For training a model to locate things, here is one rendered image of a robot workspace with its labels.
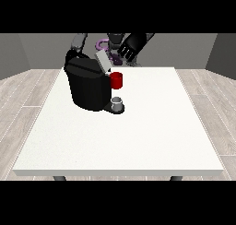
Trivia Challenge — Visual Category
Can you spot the small grey cup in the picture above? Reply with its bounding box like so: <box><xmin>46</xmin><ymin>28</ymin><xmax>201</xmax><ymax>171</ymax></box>
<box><xmin>111</xmin><ymin>96</ymin><xmax>124</xmax><ymax>113</ymax></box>

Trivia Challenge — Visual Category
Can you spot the black coffee machine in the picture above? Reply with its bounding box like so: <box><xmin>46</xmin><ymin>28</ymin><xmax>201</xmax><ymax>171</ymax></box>
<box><xmin>64</xmin><ymin>56</ymin><xmax>125</xmax><ymax>114</ymax></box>

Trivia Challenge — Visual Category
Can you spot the pale grey machine lid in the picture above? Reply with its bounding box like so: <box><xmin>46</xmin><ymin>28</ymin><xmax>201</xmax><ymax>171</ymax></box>
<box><xmin>94</xmin><ymin>49</ymin><xmax>112</xmax><ymax>73</ymax></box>

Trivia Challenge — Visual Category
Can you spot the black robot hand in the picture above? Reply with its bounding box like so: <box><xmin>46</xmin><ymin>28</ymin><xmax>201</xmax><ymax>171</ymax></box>
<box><xmin>117</xmin><ymin>33</ymin><xmax>148</xmax><ymax>63</ymax></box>
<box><xmin>65</xmin><ymin>48</ymin><xmax>83</xmax><ymax>64</ymax></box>

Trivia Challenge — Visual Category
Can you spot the red pod holder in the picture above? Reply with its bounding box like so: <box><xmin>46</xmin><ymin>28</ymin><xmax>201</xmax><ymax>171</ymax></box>
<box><xmin>110</xmin><ymin>71</ymin><xmax>124</xmax><ymax>90</ymax></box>

